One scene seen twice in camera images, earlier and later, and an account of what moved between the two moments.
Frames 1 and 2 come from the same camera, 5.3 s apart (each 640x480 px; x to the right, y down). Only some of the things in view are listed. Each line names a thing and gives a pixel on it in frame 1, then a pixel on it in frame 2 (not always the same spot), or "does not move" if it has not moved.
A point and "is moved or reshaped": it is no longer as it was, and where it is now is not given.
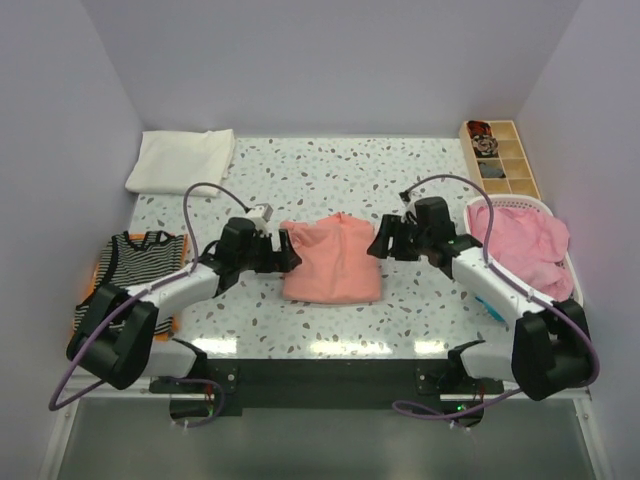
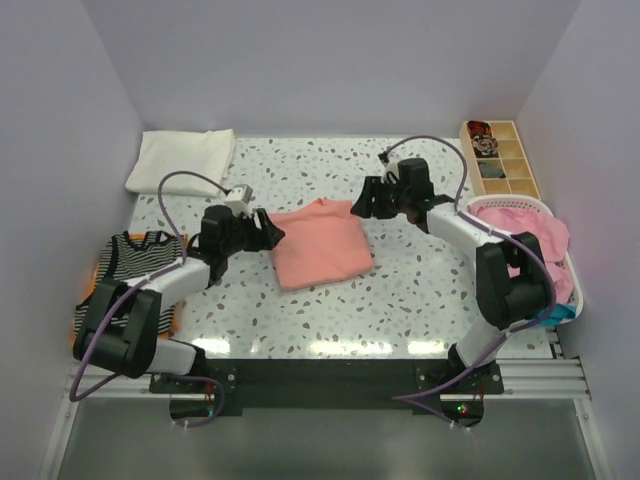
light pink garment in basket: [528, 246] does not move
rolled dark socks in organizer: [485, 145] does not move
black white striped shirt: [126, 264] does not move
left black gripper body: [258, 257] -> [243, 234]
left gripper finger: [288, 259] -> [269, 235]
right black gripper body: [413, 242] -> [394, 201]
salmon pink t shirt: [335, 266] is moved or reshaped
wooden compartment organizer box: [498, 158] does not move
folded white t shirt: [189, 163] does not move
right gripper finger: [384, 244] -> [371, 198]
